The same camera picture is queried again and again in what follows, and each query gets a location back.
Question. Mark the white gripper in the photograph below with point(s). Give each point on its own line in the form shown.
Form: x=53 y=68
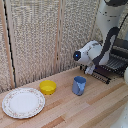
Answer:
x=89 y=69

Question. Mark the black dish rack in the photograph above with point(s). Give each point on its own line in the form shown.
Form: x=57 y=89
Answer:
x=118 y=55

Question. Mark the open oven door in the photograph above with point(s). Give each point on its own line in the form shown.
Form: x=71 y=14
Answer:
x=101 y=76

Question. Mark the white floral-rimmed plate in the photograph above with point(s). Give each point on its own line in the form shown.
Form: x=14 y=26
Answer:
x=23 y=102

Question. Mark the woven beige screen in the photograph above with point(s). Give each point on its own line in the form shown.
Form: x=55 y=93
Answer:
x=33 y=40

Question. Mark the blue cup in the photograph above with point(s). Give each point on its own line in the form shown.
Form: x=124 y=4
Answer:
x=79 y=85

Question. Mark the wooden screen post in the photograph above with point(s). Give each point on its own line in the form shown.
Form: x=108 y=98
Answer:
x=59 y=36
x=7 y=43

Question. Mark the yellow bowl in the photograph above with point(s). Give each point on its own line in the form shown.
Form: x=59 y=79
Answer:
x=48 y=87

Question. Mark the white rounded object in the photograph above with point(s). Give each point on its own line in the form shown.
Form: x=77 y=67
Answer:
x=120 y=117

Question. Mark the metal oven rack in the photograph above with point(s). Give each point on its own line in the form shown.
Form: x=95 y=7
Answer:
x=116 y=63

